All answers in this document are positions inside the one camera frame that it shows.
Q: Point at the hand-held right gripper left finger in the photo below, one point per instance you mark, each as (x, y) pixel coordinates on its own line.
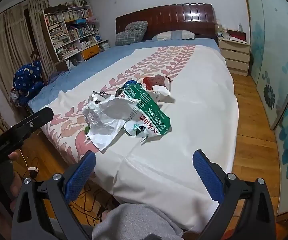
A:
(82, 171)

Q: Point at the small green scrap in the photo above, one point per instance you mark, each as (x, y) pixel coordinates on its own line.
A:
(86, 130)

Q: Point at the light wooden nightstand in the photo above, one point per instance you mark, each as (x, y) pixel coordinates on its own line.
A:
(235, 55)

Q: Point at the dark red wooden headboard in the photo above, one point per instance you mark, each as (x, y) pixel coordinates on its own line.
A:
(174, 17)

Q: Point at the blue bed sheet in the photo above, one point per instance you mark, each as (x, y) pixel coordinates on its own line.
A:
(89, 67)

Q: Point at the floral sliding wardrobe doors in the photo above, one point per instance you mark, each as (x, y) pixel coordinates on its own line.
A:
(276, 67)

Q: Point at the blue star-print garment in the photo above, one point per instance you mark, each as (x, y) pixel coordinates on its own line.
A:
(27, 80)

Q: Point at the white leaf-print blanket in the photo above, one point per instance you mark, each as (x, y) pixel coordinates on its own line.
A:
(189, 115)

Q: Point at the beige curtains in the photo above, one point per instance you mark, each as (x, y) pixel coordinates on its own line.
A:
(6, 45)

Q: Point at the white power adapter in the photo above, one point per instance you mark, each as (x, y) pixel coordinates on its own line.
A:
(33, 169)

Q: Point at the blue and white pillow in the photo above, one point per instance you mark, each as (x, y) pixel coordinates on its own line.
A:
(171, 35)

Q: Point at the white bookshelf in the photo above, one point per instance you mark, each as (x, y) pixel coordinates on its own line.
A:
(77, 40)

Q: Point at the silver foil wrapper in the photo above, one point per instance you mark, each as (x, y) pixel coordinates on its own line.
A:
(97, 96)

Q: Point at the grey plaid pillow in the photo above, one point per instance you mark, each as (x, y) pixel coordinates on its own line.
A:
(131, 32)

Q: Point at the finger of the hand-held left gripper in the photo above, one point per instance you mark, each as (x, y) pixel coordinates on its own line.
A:
(35, 120)

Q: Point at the rows of books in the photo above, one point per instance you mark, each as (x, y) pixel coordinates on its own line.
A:
(59, 33)

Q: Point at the red and white paper package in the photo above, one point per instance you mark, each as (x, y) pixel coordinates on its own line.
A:
(156, 81)

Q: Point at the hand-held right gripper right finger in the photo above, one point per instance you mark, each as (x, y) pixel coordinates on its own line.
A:
(206, 176)

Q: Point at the blue round can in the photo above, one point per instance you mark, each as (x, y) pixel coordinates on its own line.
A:
(131, 83)

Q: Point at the green and white plastic bag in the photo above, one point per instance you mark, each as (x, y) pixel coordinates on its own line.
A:
(147, 105)

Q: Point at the person's grey trouser leg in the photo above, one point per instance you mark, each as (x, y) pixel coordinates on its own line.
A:
(139, 222)

